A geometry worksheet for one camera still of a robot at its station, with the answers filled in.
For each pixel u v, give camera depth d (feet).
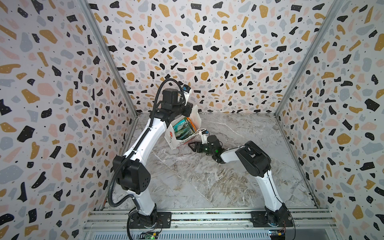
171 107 1.99
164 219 2.41
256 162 1.92
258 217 2.46
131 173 1.46
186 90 2.25
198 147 2.95
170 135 2.82
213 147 2.73
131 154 1.50
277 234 2.35
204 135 3.04
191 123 3.13
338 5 2.31
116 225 2.40
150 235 2.31
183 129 3.17
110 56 2.83
